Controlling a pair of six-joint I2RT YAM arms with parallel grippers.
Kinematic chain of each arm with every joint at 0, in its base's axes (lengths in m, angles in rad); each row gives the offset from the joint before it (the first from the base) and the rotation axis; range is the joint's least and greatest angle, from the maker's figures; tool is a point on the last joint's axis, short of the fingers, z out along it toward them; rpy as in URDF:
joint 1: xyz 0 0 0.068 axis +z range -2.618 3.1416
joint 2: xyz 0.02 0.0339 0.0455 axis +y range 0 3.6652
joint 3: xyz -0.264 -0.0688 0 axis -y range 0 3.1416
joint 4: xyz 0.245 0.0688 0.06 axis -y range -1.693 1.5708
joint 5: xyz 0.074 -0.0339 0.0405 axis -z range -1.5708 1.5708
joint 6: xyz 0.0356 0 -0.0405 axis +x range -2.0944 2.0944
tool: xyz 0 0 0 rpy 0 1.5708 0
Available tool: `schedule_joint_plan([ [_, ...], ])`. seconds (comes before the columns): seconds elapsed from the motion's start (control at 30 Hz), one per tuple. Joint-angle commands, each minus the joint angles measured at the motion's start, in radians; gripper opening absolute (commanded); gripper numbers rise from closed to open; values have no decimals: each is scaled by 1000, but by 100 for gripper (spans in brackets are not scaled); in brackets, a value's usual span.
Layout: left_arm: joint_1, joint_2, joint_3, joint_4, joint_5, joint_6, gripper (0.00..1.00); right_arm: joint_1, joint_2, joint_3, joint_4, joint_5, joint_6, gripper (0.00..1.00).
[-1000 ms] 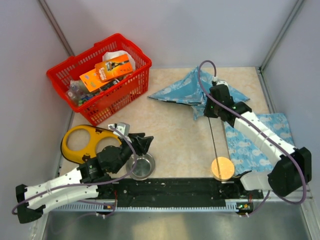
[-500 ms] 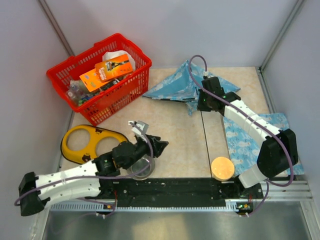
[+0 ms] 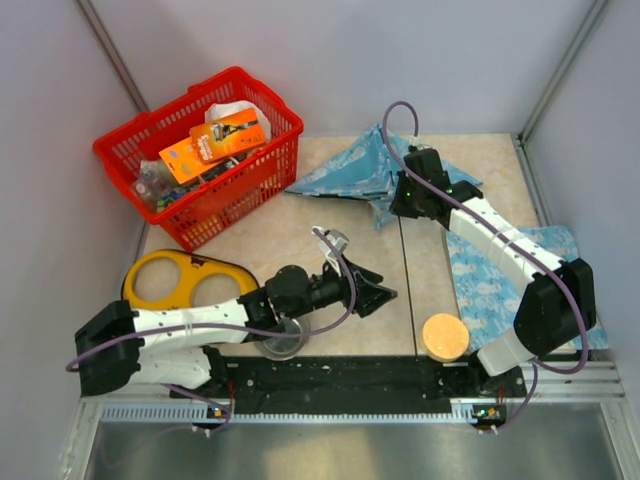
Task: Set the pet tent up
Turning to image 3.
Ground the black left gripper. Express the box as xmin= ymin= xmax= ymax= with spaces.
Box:
xmin=284 ymin=256 xmax=396 ymax=321

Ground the thin black tent pole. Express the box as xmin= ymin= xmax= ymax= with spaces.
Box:
xmin=397 ymin=217 xmax=419 ymax=357

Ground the blue patterned pet tent fabric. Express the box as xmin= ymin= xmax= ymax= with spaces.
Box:
xmin=287 ymin=124 xmax=483 ymax=230

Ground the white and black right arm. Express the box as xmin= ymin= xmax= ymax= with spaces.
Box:
xmin=390 ymin=147 xmax=596 ymax=396

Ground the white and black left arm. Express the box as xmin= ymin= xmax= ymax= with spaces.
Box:
xmin=68 ymin=262 xmax=397 ymax=397

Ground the stainless steel pet bowl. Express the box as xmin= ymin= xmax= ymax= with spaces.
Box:
xmin=255 ymin=317 xmax=310 ymax=361

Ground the blue patterned tent mat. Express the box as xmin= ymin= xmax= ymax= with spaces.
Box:
xmin=446 ymin=226 xmax=610 ymax=352

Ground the yellow double pet bowl holder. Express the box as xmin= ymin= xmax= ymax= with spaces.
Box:
xmin=121 ymin=249 xmax=259 ymax=310

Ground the orange round lid jar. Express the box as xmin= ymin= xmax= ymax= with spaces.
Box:
xmin=422 ymin=313 xmax=470 ymax=363

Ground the black instant noodle cup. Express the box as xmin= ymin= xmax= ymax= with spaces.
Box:
xmin=201 ymin=155 xmax=247 ymax=182

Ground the red plastic shopping basket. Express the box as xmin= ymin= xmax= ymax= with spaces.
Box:
xmin=93 ymin=66 xmax=304 ymax=252

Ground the orange Gillette razor box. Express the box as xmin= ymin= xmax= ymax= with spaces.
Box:
xmin=189 ymin=108 xmax=267 ymax=164

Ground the white plastic bag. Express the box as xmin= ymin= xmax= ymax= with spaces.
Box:
xmin=205 ymin=100 xmax=272 ymax=142

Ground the blue green scouring pad pack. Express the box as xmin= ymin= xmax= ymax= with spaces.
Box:
xmin=156 ymin=192 xmax=182 ymax=212

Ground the orange Scrub Daddy sponge pack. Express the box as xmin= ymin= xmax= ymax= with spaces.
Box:
xmin=159 ymin=138 xmax=217 ymax=185

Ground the clear plastic bottle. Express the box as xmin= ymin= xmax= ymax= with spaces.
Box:
xmin=132 ymin=169 xmax=172 ymax=205

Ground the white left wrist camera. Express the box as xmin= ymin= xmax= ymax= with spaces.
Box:
xmin=312 ymin=225 xmax=350 ymax=260

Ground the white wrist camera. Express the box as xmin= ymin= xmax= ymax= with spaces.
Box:
xmin=312 ymin=225 xmax=350 ymax=260
xmin=408 ymin=136 xmax=427 ymax=152

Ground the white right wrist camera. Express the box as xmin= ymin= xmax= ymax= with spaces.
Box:
xmin=408 ymin=136 xmax=427 ymax=152

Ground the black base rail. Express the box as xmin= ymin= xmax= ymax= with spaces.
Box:
xmin=193 ymin=356 xmax=508 ymax=415

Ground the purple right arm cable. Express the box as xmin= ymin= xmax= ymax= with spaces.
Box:
xmin=382 ymin=101 xmax=591 ymax=434

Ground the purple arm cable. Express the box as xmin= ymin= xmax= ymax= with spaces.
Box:
xmin=382 ymin=101 xmax=591 ymax=434
xmin=64 ymin=228 xmax=359 ymax=436

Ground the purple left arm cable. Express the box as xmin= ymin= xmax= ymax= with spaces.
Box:
xmin=64 ymin=228 xmax=359 ymax=436

